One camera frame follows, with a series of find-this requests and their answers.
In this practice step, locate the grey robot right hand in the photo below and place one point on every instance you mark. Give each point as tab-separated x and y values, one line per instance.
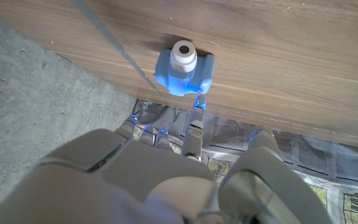
129	180

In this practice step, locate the blue toy camera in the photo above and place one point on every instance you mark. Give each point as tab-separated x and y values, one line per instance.
179	81

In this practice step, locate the grey tape outline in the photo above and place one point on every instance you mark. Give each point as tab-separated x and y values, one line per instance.
104	31

